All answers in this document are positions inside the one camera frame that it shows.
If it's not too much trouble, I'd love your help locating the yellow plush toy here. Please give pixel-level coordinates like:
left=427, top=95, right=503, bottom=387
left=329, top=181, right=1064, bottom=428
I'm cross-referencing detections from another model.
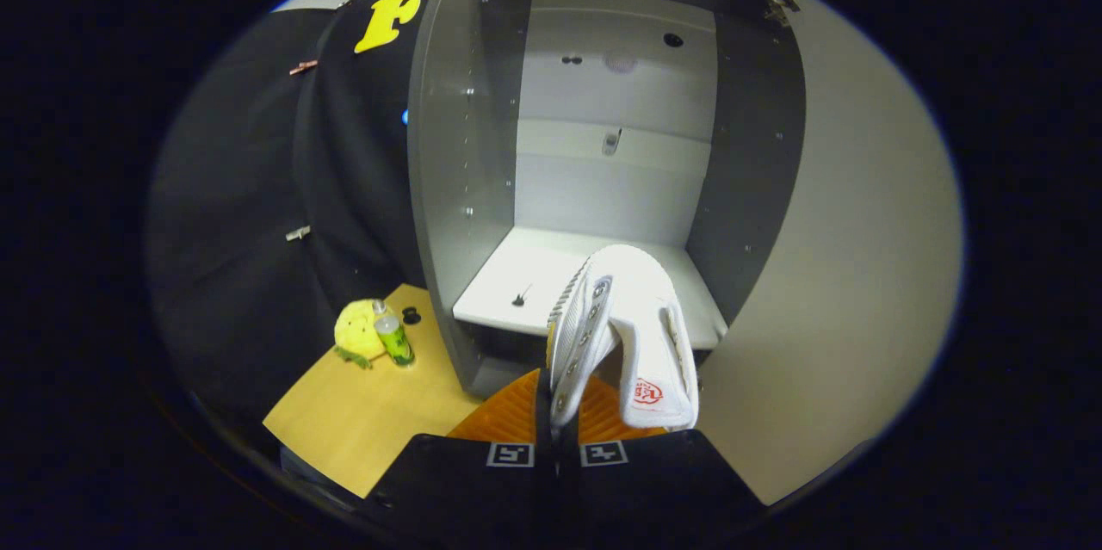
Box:
left=333, top=299, right=388, bottom=370

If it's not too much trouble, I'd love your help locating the white shoe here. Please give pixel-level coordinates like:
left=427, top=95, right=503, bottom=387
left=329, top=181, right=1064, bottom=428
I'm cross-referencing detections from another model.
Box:
left=545, top=244, right=700, bottom=432

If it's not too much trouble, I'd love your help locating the small green bottle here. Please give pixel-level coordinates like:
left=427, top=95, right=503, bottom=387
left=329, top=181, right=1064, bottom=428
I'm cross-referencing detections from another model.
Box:
left=372, top=300, right=416, bottom=368

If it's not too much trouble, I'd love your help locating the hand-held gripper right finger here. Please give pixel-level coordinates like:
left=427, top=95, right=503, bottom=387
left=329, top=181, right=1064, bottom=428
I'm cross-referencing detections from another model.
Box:
left=558, top=374, right=769, bottom=542

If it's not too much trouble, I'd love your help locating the black backdrop cloth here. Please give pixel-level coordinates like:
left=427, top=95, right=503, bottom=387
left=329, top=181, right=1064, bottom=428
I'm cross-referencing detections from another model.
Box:
left=146, top=0, right=449, bottom=448

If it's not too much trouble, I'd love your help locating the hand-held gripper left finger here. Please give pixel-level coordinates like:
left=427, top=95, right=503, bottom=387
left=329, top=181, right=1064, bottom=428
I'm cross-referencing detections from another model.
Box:
left=362, top=368, right=559, bottom=542

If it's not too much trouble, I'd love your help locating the grey cabinet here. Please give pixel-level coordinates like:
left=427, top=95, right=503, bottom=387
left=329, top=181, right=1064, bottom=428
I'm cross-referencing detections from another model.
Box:
left=406, top=0, right=808, bottom=400

